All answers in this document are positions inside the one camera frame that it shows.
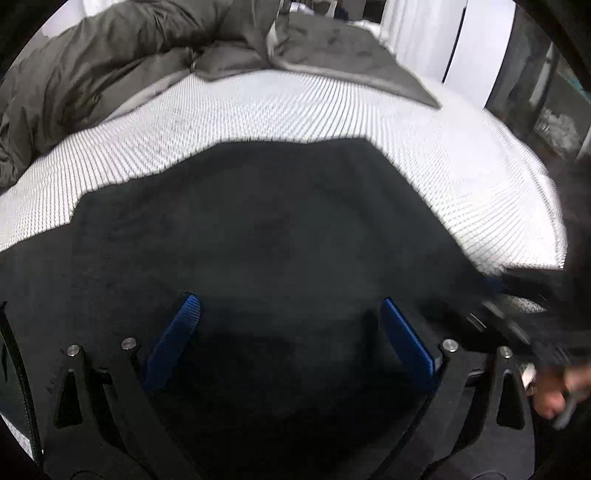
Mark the white sheer curtain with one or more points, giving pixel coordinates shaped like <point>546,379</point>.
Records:
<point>415,37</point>

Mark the dark shelf rack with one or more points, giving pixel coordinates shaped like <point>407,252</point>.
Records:
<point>521,69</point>

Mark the dark grey duvet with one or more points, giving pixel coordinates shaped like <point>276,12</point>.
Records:
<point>115,60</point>

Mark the person's right hand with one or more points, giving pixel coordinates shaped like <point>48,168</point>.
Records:
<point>549,397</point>

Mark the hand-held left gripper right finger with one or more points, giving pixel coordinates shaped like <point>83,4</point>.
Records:
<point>406,341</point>

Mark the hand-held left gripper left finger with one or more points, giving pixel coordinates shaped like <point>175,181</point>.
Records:
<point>173,332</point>

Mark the black pants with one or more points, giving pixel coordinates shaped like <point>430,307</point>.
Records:
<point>277,230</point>

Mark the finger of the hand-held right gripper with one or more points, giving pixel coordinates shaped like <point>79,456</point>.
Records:
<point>501,321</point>
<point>521,286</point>

